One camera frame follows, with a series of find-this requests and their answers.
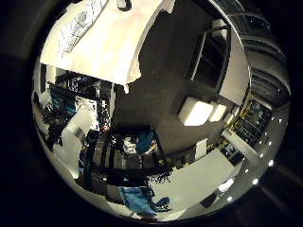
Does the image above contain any white patterned cloth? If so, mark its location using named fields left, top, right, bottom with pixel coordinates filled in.
left=57, top=0, right=110, bottom=59

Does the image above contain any blue office chair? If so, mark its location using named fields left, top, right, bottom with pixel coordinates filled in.
left=135, top=129, right=157, bottom=155

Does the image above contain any large white box seat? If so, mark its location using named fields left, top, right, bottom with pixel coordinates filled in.
left=177, top=96, right=215, bottom=128

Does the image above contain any small white box seat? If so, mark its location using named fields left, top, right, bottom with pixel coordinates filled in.
left=207, top=102, right=228, bottom=123

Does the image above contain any storage shelf with items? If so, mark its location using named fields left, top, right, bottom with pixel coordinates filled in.
left=233, top=97, right=274, bottom=148

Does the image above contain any black metal frame rack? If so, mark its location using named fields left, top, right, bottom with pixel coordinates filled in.
left=187, top=24, right=232, bottom=93

